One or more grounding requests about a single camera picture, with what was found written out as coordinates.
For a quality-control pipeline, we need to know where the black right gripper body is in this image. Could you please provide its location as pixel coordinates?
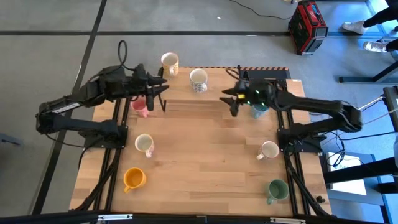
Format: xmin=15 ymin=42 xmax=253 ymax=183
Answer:
xmin=231 ymin=79 xmax=276 ymax=118

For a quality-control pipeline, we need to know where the red and black toolbox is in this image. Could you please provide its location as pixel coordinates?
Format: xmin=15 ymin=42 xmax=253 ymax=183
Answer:
xmin=287 ymin=0 xmax=329 ymax=56

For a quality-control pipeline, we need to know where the white mug pink pattern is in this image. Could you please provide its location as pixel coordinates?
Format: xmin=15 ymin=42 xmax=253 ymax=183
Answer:
xmin=256 ymin=141 xmax=280 ymax=161

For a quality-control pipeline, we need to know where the person's foot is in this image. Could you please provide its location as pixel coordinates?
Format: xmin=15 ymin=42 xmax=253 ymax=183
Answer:
xmin=363 ymin=40 xmax=389 ymax=53
xmin=341 ymin=20 xmax=369 ymax=35

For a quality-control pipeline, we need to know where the yellow patterned mug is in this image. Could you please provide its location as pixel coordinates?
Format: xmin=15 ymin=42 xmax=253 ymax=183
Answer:
xmin=160 ymin=52 xmax=180 ymax=78

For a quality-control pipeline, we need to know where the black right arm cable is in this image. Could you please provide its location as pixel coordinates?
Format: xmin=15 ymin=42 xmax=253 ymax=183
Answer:
xmin=225 ymin=64 xmax=249 ymax=83

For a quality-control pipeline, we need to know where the black table edge rail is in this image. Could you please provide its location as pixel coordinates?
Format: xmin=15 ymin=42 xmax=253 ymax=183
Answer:
xmin=0 ymin=211 xmax=398 ymax=224

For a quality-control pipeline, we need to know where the black desk leg beam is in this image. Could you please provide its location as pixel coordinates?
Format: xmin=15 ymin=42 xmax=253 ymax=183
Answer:
xmin=323 ymin=157 xmax=398 ymax=184

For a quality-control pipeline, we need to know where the black flat box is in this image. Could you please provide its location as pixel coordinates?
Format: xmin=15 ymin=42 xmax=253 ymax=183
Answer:
xmin=245 ymin=68 xmax=292 ymax=80

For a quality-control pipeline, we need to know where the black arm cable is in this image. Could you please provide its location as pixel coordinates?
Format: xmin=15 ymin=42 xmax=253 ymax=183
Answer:
xmin=225 ymin=64 xmax=249 ymax=83
xmin=117 ymin=39 xmax=137 ymax=72

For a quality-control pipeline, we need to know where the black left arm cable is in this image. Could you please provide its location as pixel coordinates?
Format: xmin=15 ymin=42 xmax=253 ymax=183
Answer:
xmin=117 ymin=39 xmax=137 ymax=72

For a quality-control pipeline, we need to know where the plain light blue mug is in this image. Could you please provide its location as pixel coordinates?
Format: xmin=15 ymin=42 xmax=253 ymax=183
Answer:
xmin=251 ymin=104 xmax=270 ymax=120

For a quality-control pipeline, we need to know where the black floor cable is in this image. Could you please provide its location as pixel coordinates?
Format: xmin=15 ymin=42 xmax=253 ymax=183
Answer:
xmin=229 ymin=0 xmax=295 ymax=21

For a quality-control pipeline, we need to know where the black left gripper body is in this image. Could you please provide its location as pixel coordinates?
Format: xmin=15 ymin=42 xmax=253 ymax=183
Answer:
xmin=124 ymin=63 xmax=156 ymax=111

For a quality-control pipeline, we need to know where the plain pink mug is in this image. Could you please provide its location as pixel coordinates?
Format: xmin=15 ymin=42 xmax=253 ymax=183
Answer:
xmin=130 ymin=98 xmax=149 ymax=118

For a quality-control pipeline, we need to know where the striped hazard tape strip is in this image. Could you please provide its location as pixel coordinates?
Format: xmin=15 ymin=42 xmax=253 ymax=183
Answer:
xmin=180 ymin=66 xmax=289 ymax=71

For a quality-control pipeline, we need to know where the black desk frame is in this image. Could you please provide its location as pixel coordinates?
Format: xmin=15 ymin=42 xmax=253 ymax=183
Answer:
xmin=338 ymin=60 xmax=398 ymax=85

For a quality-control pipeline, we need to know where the white mug blue lattice pattern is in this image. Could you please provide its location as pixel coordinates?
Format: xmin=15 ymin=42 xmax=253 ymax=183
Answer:
xmin=189 ymin=68 xmax=208 ymax=93

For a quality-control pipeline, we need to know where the white mug red floral pattern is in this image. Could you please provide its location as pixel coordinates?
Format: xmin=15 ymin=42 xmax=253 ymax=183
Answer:
xmin=134 ymin=133 xmax=155 ymax=159

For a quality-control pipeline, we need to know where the silver bracket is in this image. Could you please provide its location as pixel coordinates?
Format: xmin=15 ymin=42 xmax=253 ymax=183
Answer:
xmin=97 ymin=213 xmax=134 ymax=222
xmin=269 ymin=217 xmax=306 ymax=224

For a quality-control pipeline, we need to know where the plain green mug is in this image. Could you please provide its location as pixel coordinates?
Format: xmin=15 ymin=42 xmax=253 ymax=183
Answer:
xmin=266 ymin=179 xmax=290 ymax=205

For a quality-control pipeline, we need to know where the plain orange mug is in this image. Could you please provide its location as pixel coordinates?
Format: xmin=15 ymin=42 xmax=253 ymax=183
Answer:
xmin=123 ymin=167 xmax=147 ymax=194

